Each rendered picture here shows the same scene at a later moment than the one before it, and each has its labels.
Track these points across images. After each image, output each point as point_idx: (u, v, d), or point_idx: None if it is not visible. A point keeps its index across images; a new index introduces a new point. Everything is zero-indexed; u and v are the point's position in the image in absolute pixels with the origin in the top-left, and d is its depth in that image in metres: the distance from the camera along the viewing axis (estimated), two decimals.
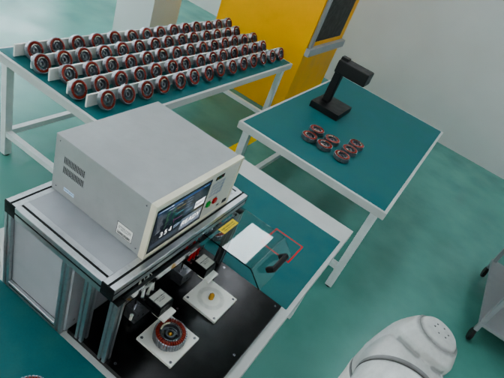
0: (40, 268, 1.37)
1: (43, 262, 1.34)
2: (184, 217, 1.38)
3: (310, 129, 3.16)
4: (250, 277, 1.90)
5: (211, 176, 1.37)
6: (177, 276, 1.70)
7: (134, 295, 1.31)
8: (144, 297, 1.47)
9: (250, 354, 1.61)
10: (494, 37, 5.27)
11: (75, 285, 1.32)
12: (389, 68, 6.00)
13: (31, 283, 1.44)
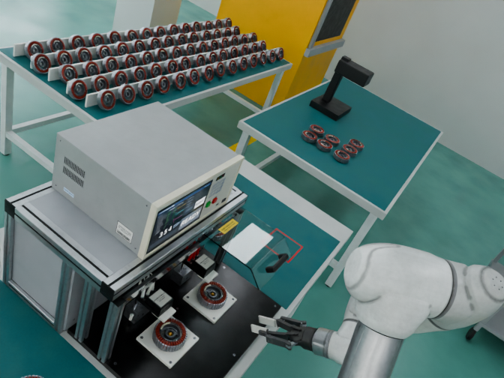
0: (40, 268, 1.37)
1: (43, 262, 1.34)
2: (184, 217, 1.38)
3: (310, 129, 3.16)
4: (250, 277, 1.90)
5: (211, 176, 1.37)
6: (177, 276, 1.70)
7: (134, 295, 1.31)
8: (144, 297, 1.47)
9: (250, 354, 1.61)
10: (494, 37, 5.27)
11: (75, 285, 1.32)
12: (389, 68, 6.00)
13: (31, 283, 1.44)
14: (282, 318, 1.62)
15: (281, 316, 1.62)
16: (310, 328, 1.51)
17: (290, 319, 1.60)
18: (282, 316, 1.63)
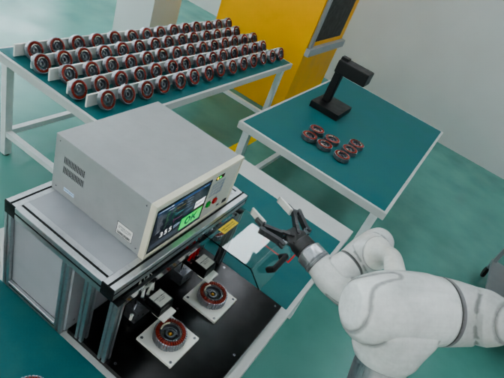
0: (40, 268, 1.37)
1: (43, 262, 1.34)
2: (184, 217, 1.38)
3: (310, 129, 3.16)
4: (250, 277, 1.90)
5: (211, 176, 1.37)
6: (177, 276, 1.70)
7: (134, 295, 1.31)
8: (144, 297, 1.47)
9: (250, 354, 1.61)
10: (494, 37, 5.27)
11: (75, 285, 1.32)
12: (389, 68, 6.00)
13: (31, 283, 1.44)
14: (298, 211, 1.57)
15: (299, 209, 1.57)
16: (309, 238, 1.46)
17: (302, 217, 1.55)
18: (301, 209, 1.58)
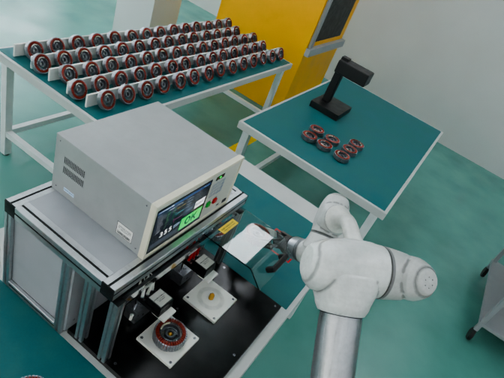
0: (40, 268, 1.37)
1: (43, 262, 1.34)
2: (184, 217, 1.38)
3: (310, 129, 3.16)
4: (250, 277, 1.90)
5: (211, 176, 1.37)
6: (177, 276, 1.70)
7: (134, 295, 1.31)
8: (144, 297, 1.47)
9: (250, 354, 1.61)
10: (494, 37, 5.27)
11: (75, 285, 1.32)
12: (389, 68, 6.00)
13: (31, 283, 1.44)
14: (281, 232, 1.91)
15: (281, 231, 1.92)
16: (290, 236, 1.78)
17: (285, 233, 1.89)
18: (283, 231, 1.92)
